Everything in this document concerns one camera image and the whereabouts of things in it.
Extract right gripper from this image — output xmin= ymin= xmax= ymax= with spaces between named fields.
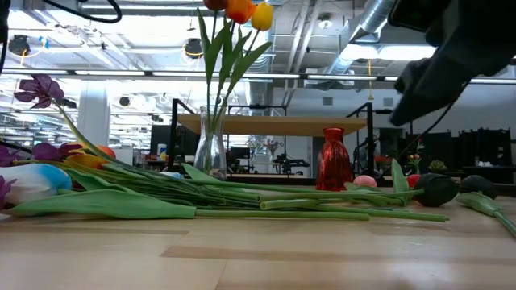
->
xmin=389 ymin=0 xmax=516 ymax=126

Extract yellow orange tulip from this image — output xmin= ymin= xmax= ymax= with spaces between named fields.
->
xmin=64 ymin=144 xmax=117 ymax=171

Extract wooden shelf with black legs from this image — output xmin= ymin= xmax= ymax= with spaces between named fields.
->
xmin=167 ymin=98 xmax=375 ymax=178

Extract small mixed flower bouquet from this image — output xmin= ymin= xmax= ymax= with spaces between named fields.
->
xmin=407 ymin=138 xmax=429 ymax=175

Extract small green potted plant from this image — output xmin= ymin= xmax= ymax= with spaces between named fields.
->
xmin=427 ymin=159 xmax=449 ymax=175

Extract black storage cabinets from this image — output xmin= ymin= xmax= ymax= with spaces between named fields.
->
xmin=406 ymin=127 xmax=514 ymax=184

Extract pink tulip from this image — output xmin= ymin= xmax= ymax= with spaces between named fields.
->
xmin=352 ymin=174 xmax=379 ymax=189

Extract red glass vase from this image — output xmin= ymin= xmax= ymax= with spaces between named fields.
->
xmin=315 ymin=127 xmax=352 ymax=193

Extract clear glass vase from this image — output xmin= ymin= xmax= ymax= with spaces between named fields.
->
xmin=193 ymin=104 xmax=228 ymax=180

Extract white building column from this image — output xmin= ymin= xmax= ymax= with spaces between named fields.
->
xmin=76 ymin=80 xmax=111 ymax=148

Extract purple flower spray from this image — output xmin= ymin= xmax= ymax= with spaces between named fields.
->
xmin=0 ymin=73 xmax=283 ymax=207
xmin=0 ymin=176 xmax=17 ymax=209

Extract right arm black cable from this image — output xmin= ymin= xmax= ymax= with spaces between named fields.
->
xmin=397 ymin=80 xmax=472 ymax=162

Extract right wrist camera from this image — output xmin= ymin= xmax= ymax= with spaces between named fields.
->
xmin=386 ymin=0 xmax=453 ymax=34

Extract silver ventilation duct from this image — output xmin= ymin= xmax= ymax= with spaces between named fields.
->
xmin=322 ymin=0 xmax=398 ymax=76

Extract black ceiling cord reel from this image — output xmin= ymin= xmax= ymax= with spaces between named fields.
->
xmin=7 ymin=34 xmax=31 ymax=56
xmin=184 ymin=38 xmax=204 ymax=60

